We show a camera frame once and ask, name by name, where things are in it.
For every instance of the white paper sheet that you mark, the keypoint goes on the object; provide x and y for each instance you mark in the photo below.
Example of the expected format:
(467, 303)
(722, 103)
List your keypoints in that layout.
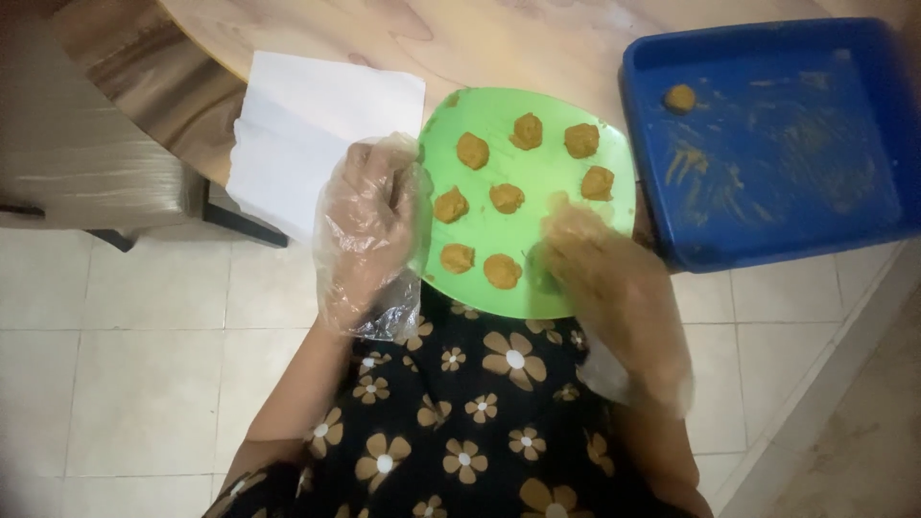
(316, 137)

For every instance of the green plastic plate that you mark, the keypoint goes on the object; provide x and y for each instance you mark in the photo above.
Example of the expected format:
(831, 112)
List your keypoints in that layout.
(536, 237)

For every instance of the single brown dough lump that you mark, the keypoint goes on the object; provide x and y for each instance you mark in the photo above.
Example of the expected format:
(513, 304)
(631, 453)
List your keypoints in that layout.
(679, 98)

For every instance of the blue plastic tray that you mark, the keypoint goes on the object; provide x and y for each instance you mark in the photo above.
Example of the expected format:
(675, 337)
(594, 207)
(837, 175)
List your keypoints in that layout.
(777, 151)

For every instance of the group of brown dough balls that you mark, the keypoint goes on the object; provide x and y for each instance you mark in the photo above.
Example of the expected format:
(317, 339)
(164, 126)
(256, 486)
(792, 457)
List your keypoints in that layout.
(506, 198)

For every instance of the person's left fingers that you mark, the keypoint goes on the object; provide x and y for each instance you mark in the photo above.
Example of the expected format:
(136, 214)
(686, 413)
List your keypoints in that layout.
(388, 176)

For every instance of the person's right hand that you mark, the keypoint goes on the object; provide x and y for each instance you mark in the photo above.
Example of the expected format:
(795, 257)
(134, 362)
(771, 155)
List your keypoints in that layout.
(611, 295)

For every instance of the person's left hand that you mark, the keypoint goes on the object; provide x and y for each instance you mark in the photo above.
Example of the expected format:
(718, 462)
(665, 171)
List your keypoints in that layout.
(363, 237)

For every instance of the grey wooden chair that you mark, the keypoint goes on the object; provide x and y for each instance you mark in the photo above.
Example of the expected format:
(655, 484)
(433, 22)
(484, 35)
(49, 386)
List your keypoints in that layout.
(93, 165)

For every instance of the person's right fingers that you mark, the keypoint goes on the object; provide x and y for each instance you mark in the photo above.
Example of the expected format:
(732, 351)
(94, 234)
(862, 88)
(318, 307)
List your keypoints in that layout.
(572, 230)

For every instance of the black floral dress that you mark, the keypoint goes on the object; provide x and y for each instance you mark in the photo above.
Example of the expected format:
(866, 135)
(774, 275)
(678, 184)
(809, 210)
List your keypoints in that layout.
(468, 410)

